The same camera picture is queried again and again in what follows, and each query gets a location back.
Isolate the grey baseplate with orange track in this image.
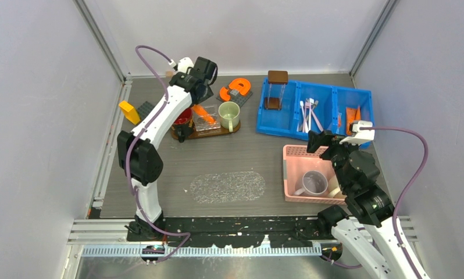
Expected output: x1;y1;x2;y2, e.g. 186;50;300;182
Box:
216;78;253;107

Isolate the brown oval wooden tray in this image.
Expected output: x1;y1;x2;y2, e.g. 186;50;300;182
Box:
187;121;241;140

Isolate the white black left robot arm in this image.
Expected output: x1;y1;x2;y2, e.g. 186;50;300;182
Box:
117;56;218;241

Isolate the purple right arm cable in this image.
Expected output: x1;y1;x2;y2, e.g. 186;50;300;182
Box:
320;127;429;279

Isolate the yellow toy block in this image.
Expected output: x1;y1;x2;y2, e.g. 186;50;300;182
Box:
119;101;141;125

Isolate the pink plastic basket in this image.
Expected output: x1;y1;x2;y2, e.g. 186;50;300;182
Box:
283;145;345;205

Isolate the blue plastic organizer bin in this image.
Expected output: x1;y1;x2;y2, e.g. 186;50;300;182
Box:
255;80;375;149

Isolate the clear holder with brown lid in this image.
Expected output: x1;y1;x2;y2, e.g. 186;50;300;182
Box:
264;70;289;110

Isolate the light green mug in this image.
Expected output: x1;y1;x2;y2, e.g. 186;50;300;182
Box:
218;101;240;133

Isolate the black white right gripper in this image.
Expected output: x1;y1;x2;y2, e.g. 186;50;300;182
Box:
306;128;361;191

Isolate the lilac translucent mug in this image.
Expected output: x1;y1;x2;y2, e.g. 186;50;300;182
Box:
294;170;329;197

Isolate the white toothbrush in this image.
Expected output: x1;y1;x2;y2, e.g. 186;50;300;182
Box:
299;98;314;133

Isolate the cream yellow mug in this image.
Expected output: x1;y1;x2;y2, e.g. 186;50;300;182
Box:
327;176;345;199

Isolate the dark grey studded baseplate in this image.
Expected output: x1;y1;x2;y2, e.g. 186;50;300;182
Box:
137;101;155;120

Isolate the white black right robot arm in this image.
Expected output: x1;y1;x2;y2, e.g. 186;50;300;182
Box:
306;120;429;278

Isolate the clear glass toothbrush holder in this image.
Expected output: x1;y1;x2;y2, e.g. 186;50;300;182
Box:
191;105;221;135

